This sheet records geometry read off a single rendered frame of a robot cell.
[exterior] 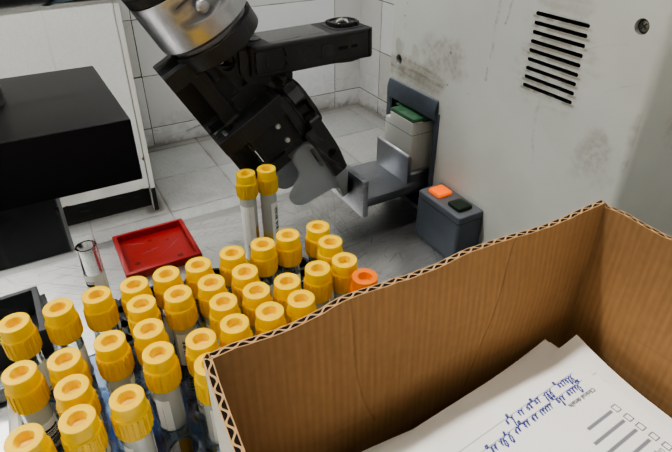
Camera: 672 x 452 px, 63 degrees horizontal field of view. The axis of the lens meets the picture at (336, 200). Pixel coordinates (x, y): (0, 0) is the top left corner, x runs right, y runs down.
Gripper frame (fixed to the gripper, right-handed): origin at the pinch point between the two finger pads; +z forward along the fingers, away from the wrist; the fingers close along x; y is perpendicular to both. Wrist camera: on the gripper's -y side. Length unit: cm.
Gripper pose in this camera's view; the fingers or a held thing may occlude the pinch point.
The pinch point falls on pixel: (343, 180)
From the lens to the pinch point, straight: 54.3
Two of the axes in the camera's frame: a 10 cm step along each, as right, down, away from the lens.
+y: -7.6, 6.5, -1.1
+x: 4.9, 4.5, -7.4
